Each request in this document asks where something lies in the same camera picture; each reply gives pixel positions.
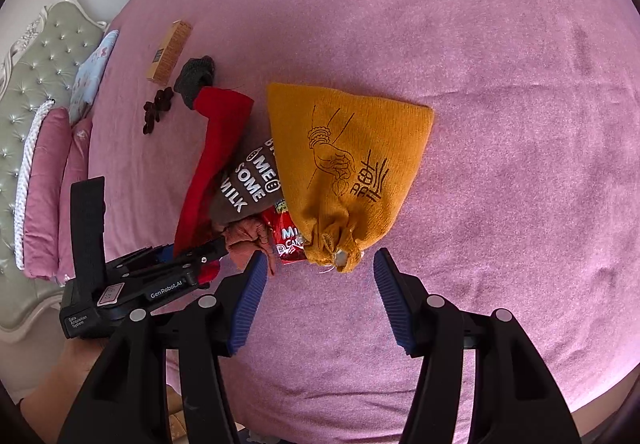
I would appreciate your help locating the person's left hand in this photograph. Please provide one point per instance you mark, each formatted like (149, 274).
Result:
(46, 408)

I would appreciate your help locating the pink bed sheet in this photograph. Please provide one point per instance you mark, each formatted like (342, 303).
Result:
(491, 145)

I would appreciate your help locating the red candy wrapper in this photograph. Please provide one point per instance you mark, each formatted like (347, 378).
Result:
(289, 243)

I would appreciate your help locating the pink pillow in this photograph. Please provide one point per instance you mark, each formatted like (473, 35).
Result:
(60, 160)

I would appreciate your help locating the light blue patterned pillow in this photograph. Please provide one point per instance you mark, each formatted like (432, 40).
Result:
(88, 78)

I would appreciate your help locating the white dotted pillow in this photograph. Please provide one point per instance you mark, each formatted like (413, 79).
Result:
(23, 177)

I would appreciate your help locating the black sock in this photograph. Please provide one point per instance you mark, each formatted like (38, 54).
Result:
(195, 74)

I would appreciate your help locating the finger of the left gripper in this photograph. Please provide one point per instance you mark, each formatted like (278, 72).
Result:
(210, 252)

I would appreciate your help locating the dark maroon bow ribbon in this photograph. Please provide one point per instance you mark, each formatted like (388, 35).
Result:
(155, 108)

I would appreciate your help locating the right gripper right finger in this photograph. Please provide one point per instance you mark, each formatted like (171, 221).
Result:
(516, 399)

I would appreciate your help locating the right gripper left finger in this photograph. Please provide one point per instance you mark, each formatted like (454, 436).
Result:
(124, 400)

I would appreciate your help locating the orange brown sock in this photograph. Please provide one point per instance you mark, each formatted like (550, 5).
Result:
(244, 238)

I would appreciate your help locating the red drawstring pouch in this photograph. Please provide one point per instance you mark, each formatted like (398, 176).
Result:
(227, 113)

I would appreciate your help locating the mustard yellow drawstring bag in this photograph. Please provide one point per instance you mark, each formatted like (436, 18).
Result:
(346, 164)

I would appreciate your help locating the tan cardboard box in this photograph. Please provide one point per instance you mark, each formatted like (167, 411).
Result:
(167, 54)

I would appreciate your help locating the grey tufted headboard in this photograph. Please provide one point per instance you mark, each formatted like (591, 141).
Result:
(37, 74)

